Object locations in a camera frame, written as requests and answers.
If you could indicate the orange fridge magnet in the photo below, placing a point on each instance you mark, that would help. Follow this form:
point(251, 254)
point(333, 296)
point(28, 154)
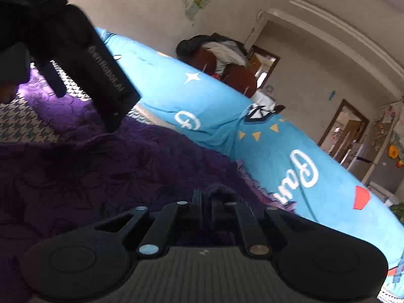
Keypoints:
point(393, 151)

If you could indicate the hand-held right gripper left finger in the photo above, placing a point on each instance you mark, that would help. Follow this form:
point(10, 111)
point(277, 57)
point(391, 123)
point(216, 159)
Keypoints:
point(195, 211)

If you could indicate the purple floral garment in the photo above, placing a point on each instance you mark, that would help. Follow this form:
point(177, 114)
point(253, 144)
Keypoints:
point(94, 170)

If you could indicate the brown wooden chair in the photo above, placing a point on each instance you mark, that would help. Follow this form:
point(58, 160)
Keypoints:
point(241, 80)
point(203, 61)

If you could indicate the houndstooth sofa seat cover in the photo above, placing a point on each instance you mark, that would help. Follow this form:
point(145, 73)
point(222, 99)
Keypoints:
point(25, 123)

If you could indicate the silver refrigerator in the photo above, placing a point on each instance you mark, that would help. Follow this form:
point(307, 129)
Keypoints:
point(375, 151)

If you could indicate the blue wall sticker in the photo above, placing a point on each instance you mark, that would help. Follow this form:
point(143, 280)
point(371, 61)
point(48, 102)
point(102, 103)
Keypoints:
point(332, 95)

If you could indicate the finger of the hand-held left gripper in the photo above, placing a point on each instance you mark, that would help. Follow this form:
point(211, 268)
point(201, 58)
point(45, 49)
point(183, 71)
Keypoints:
point(101, 75)
point(52, 77)

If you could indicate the green potted plant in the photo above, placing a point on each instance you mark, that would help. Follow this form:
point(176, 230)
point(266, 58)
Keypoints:
point(398, 213)

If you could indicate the lavender wall sticker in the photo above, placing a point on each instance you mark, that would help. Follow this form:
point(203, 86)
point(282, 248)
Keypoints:
point(197, 3)

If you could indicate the wooden door frame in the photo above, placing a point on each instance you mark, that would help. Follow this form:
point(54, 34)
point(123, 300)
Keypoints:
point(344, 129)
point(266, 64)

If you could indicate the wall switch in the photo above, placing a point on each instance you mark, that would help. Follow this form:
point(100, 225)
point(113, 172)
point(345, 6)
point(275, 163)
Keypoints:
point(269, 89)

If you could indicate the pile of coats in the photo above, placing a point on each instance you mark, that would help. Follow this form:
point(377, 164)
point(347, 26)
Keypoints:
point(208, 42)

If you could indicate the white chest freezer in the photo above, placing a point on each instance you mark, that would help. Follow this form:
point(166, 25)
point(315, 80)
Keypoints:
point(382, 192)

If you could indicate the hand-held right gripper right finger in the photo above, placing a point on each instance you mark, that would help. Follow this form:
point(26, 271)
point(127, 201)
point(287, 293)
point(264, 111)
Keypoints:
point(217, 211)

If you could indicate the table with white tablecloth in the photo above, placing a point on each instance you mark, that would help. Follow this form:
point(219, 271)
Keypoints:
point(263, 97)

